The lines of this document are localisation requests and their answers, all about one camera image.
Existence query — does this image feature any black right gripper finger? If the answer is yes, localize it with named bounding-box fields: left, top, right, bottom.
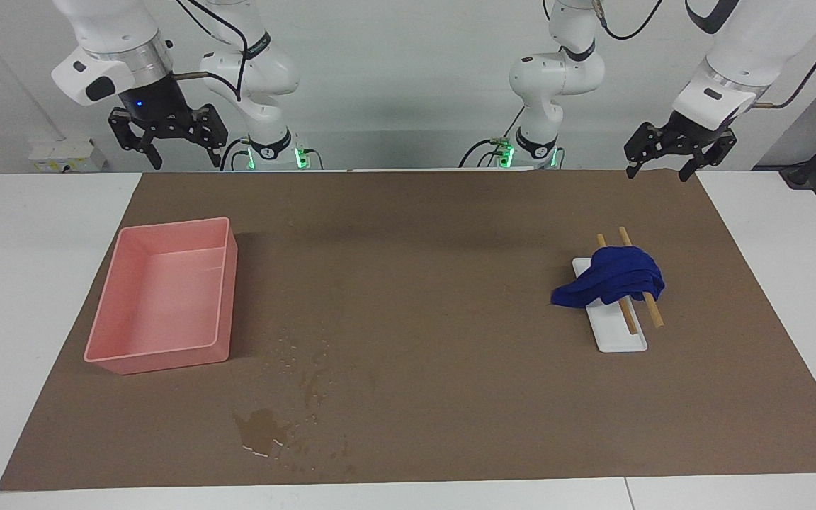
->
left=109, top=110, right=163, bottom=171
left=195, top=104, right=229, bottom=169

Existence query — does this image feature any pink plastic bin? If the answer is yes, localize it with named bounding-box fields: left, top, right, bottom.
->
left=84, top=217, right=239, bottom=375

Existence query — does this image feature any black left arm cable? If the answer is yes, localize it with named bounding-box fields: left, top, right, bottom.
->
left=754, top=0, right=816, bottom=111

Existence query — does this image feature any white power socket box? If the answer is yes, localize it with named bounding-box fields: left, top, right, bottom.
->
left=29, top=138, right=106, bottom=173

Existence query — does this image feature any black base cable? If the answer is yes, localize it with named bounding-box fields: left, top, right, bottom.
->
left=220, top=138, right=253, bottom=171
left=459, top=106, right=526, bottom=169

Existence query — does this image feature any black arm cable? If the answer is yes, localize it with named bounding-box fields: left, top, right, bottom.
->
left=754, top=0, right=816, bottom=111
left=171, top=0, right=250, bottom=102

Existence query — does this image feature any white towel rack base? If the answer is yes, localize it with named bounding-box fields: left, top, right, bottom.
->
left=572, top=256, right=648, bottom=353

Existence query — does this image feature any blue towel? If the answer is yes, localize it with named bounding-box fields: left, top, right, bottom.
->
left=550, top=246, right=666, bottom=310

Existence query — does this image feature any brown table mat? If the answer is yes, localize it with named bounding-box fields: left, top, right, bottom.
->
left=0, top=170, right=816, bottom=492

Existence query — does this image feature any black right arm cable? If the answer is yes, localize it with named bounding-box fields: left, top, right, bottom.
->
left=171, top=0, right=250, bottom=102

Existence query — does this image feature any wooden rack rod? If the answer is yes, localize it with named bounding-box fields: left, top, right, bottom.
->
left=596, top=234, right=640, bottom=336
left=618, top=227, right=664, bottom=328

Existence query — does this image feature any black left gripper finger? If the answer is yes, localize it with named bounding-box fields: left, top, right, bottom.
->
left=679, top=131, right=737, bottom=183
left=625, top=122, right=668, bottom=179

